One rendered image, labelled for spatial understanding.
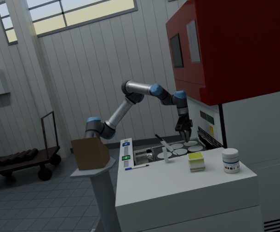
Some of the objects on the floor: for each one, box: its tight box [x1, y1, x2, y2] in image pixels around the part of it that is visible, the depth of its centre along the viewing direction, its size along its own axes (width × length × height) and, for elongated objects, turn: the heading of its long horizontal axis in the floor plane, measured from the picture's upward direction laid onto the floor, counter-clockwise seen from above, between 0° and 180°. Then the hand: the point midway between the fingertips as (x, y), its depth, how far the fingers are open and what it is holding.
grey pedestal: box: [70, 157, 122, 232], centre depth 189 cm, size 51×44×82 cm
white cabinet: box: [137, 205, 263, 232], centre depth 152 cm, size 64×96×82 cm, turn 45°
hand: (186, 141), depth 153 cm, fingers closed
